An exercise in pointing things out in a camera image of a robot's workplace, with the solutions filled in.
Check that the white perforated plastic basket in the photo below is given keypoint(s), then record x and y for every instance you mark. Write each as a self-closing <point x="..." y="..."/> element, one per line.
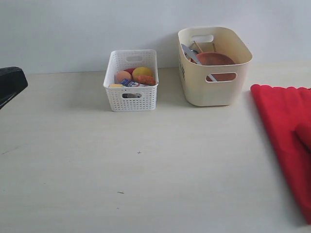
<point x="123" y="59"/>

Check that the yellow cheese wedge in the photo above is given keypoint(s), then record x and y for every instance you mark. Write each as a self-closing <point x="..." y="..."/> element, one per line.
<point x="116" y="85"/>

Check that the red scalloped cloth mat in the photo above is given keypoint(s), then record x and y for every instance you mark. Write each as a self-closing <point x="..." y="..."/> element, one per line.
<point x="286" y="116"/>

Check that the red sausage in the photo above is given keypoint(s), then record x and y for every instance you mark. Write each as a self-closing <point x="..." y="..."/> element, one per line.
<point x="130" y="70"/>

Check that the silver table knife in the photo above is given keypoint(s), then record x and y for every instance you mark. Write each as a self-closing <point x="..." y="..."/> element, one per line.
<point x="195" y="59"/>

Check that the cream plastic bin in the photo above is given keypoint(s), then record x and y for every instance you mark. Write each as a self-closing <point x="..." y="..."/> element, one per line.
<point x="197" y="90"/>

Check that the brown wooden plate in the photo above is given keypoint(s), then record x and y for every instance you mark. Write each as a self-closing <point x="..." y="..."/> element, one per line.
<point x="216" y="59"/>

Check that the yellow lemon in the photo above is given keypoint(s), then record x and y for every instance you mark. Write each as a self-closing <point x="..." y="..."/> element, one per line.
<point x="141" y="71"/>

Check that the fried chicken piece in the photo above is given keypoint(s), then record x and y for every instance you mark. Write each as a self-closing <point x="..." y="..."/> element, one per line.
<point x="145" y="79"/>

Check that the stainless steel cup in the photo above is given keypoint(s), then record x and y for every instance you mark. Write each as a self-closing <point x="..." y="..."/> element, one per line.
<point x="192" y="53"/>

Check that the brown egg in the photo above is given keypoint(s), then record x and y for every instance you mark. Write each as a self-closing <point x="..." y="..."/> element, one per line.
<point x="120" y="76"/>

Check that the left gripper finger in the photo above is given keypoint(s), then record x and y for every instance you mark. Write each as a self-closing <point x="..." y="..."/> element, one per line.
<point x="12" y="82"/>

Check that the blue white milk carton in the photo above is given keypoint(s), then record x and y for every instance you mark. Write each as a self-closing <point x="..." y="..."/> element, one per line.
<point x="128" y="83"/>

